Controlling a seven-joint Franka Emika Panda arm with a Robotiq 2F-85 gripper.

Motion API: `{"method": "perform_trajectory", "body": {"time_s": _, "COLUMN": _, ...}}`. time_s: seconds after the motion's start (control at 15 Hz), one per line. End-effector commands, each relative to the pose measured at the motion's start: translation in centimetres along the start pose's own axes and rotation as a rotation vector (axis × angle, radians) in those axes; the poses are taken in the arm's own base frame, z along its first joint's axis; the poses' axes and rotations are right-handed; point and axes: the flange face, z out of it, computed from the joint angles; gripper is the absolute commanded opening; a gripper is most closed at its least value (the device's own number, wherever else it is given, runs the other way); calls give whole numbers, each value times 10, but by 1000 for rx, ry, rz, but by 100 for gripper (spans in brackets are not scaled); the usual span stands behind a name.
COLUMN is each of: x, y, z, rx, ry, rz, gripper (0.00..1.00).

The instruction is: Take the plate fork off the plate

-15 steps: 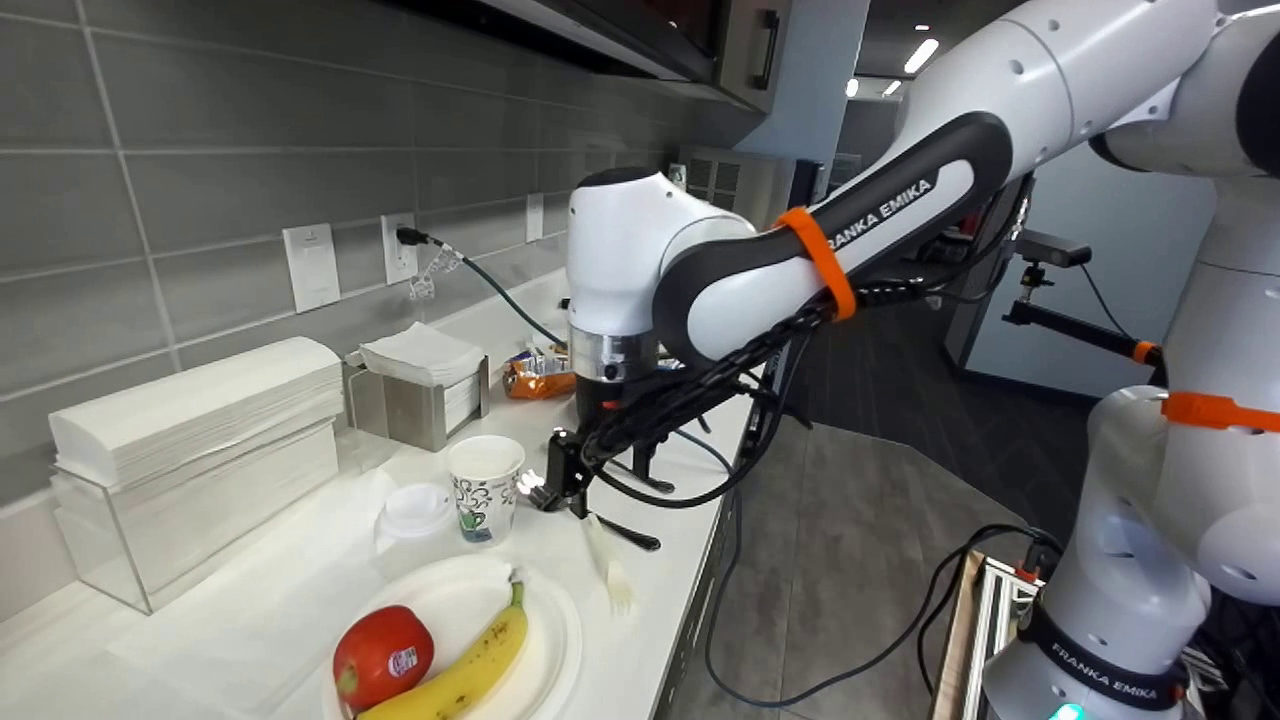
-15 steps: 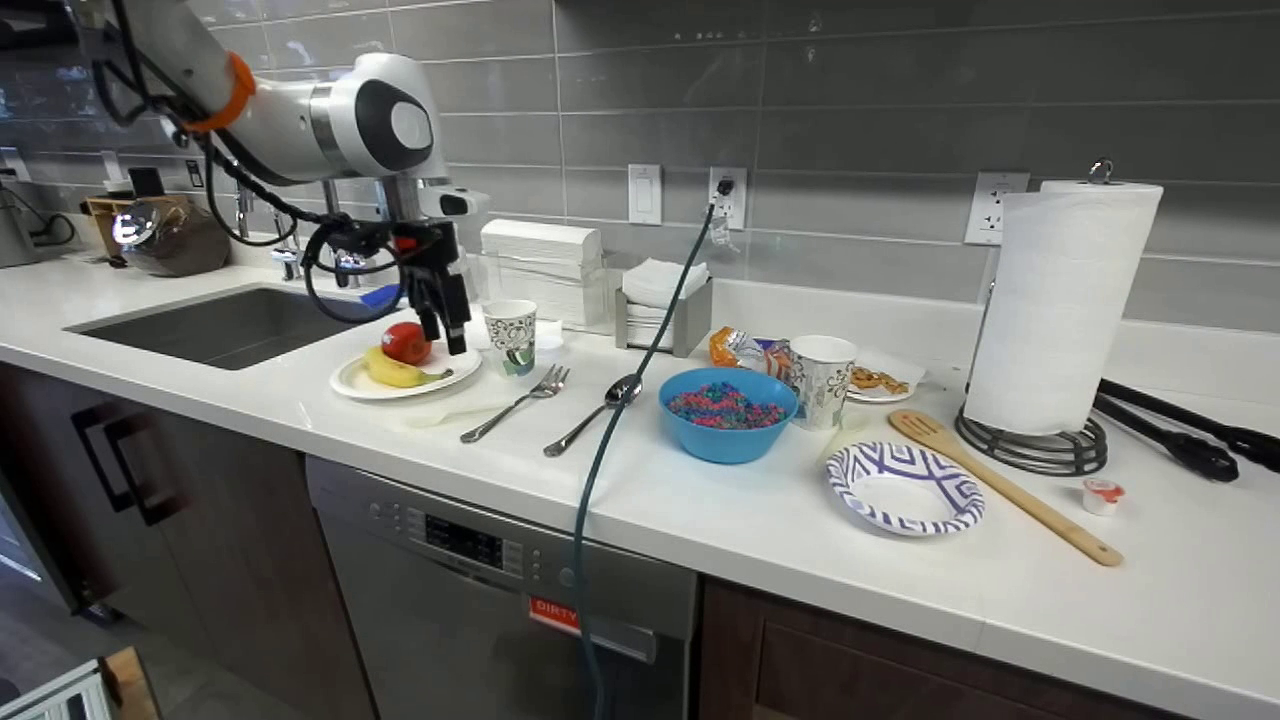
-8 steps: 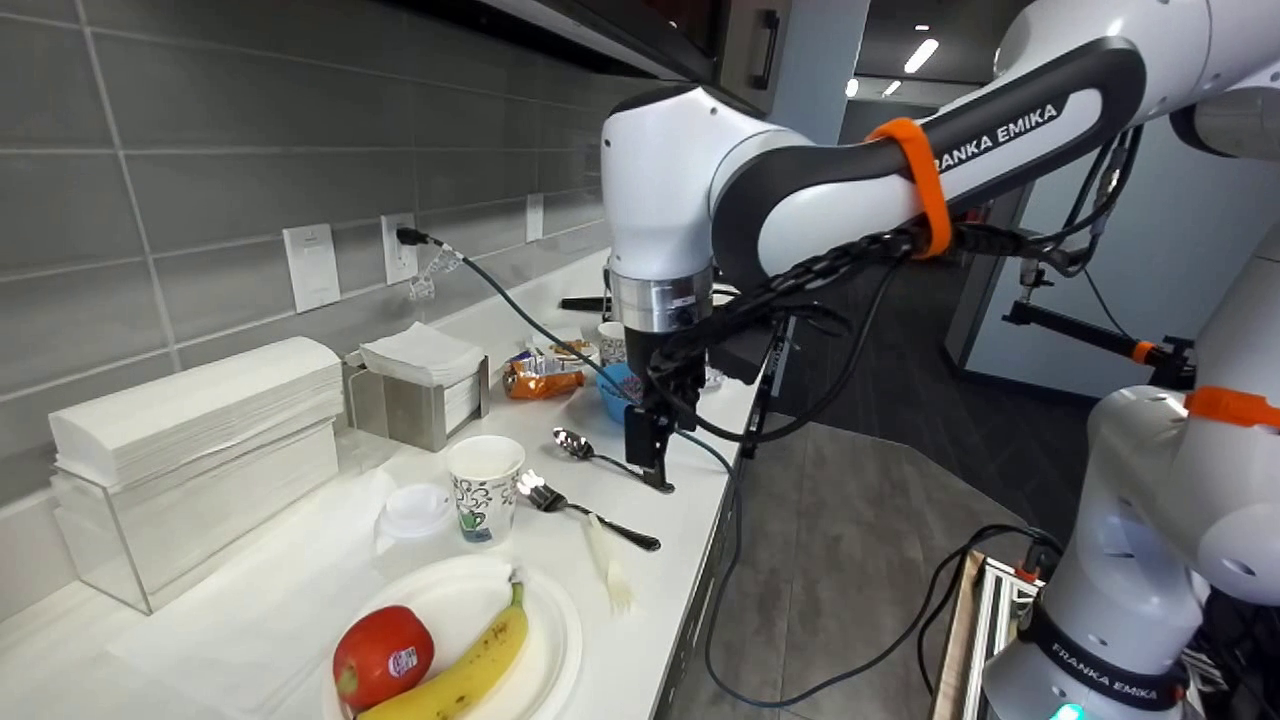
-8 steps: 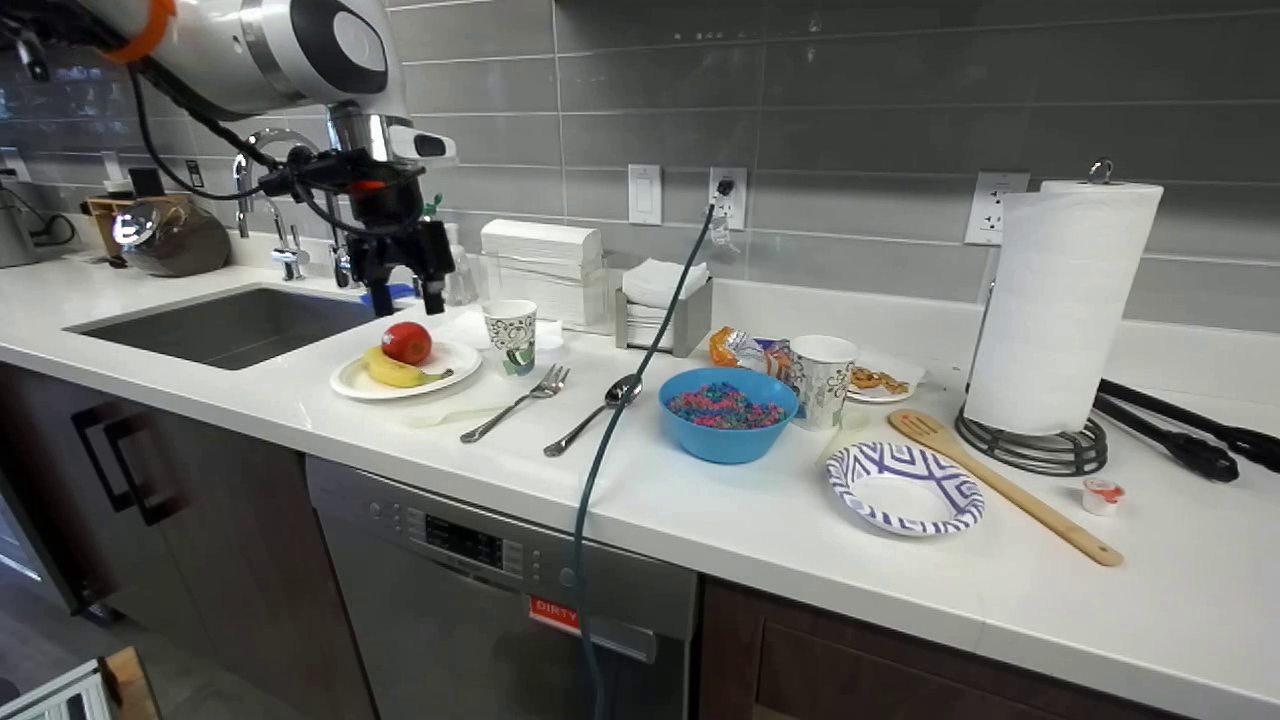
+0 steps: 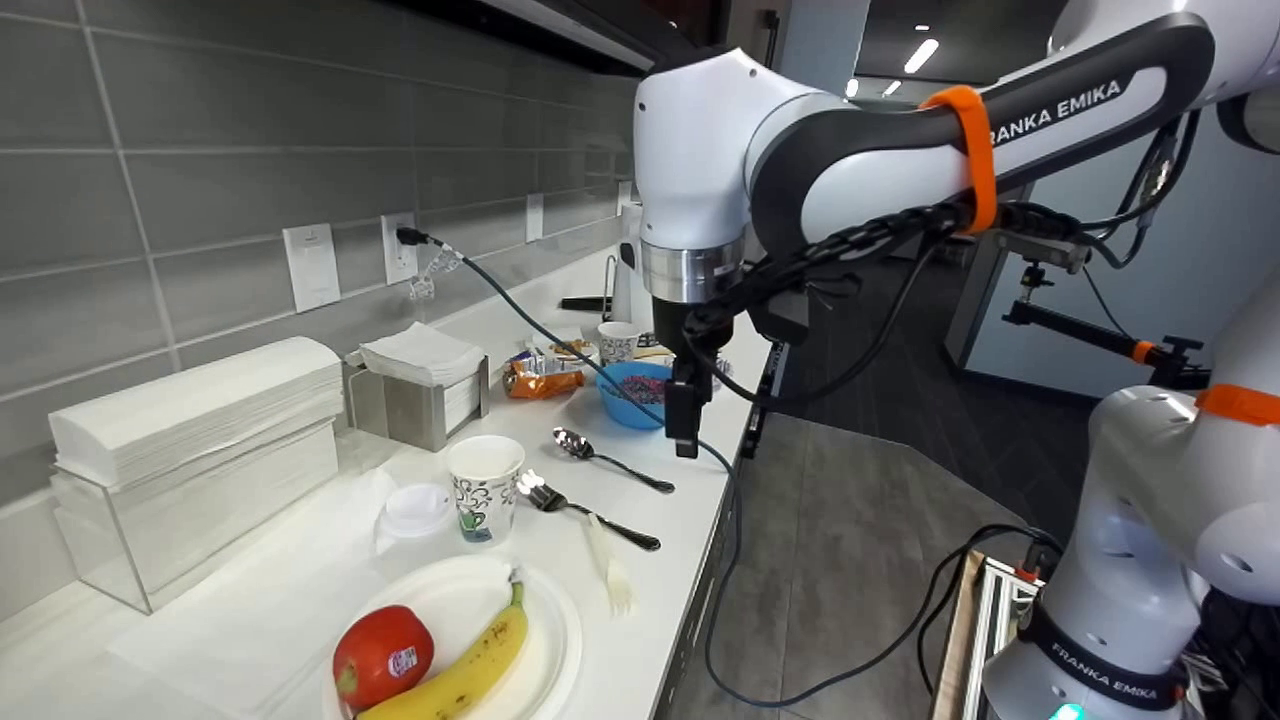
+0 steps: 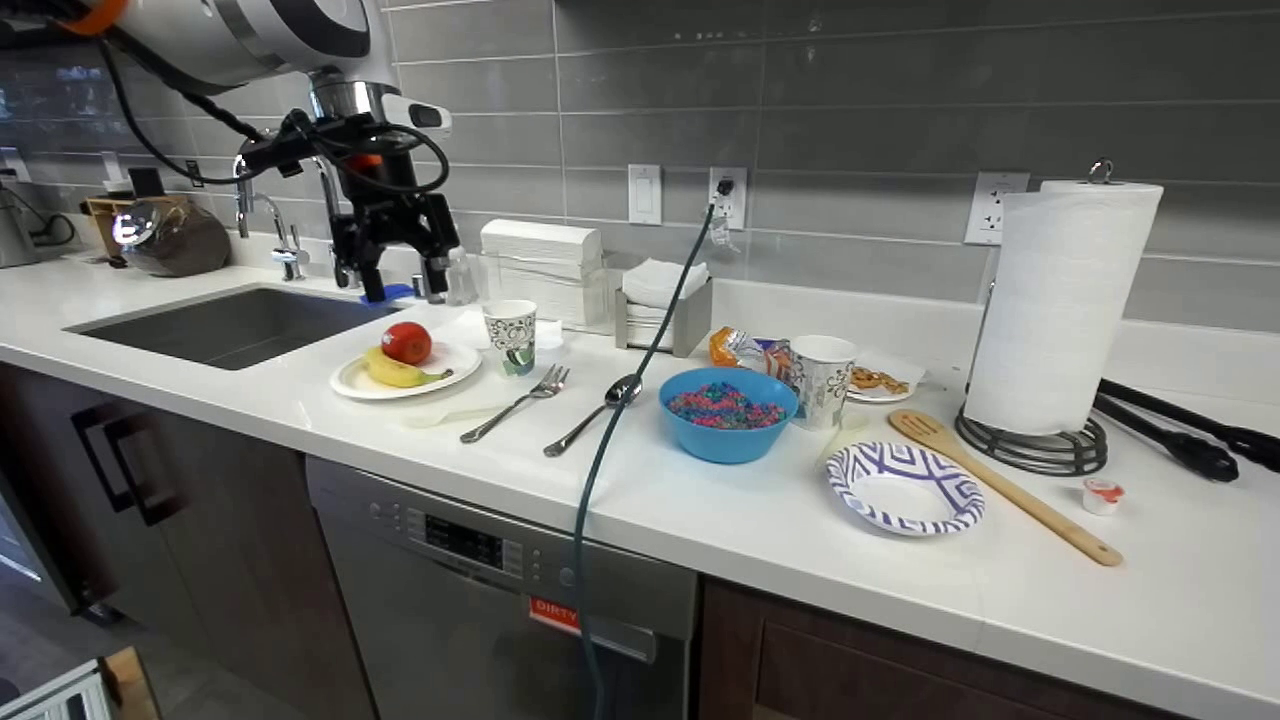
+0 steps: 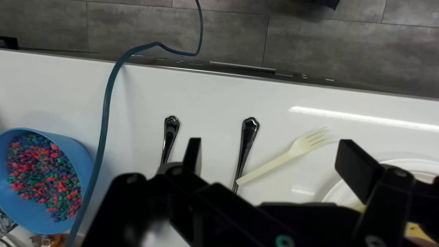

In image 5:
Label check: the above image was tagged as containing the wooden frame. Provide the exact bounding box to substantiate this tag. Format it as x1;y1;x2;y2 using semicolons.
934;546;1046;720

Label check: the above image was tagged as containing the blue bowl of coloured beads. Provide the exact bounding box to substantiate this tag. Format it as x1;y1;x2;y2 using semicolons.
593;357;675;434

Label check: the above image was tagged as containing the patterned paper cup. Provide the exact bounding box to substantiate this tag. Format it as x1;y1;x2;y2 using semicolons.
444;431;530;546

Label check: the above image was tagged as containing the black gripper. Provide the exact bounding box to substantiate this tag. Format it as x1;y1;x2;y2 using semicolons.
651;298;740;464

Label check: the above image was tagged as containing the white paper towel stack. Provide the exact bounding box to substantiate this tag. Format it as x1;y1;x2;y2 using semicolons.
47;332;349;496

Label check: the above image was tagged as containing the white napkin stack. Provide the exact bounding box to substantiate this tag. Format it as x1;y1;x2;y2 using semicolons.
356;320;493;391

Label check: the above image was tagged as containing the clear acrylic towel holder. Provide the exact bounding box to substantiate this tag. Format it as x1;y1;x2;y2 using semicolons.
47;415;349;617

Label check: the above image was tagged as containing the red apple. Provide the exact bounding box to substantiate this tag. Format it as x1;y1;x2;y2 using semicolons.
334;605;440;710

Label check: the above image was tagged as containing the white foam plate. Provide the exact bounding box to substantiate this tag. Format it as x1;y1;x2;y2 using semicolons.
318;551;589;720

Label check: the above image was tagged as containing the plain white cup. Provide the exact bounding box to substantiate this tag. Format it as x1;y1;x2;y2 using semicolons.
593;314;645;370

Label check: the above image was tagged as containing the orange strap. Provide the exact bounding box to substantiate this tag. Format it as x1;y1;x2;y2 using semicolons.
1196;379;1280;431
916;84;1002;234

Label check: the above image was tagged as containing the metal fork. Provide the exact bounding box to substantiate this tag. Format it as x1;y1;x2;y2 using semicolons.
518;469;664;557

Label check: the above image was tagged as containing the white countertop appliance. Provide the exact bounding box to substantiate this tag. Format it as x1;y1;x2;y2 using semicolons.
556;181;657;335

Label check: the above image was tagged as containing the white plastic cup lid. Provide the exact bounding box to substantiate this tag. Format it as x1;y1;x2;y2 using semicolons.
375;480;456;542

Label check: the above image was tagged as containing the orange snack bag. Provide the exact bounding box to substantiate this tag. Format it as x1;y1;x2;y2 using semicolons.
499;347;593;404

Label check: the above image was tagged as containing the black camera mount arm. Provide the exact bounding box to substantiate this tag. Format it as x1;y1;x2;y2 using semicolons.
992;216;1212;391

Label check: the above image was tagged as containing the metal napkin holder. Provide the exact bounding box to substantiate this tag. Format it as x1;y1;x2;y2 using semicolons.
343;351;493;451

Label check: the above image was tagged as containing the yellow banana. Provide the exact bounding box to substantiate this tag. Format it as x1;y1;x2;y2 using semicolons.
356;569;534;720

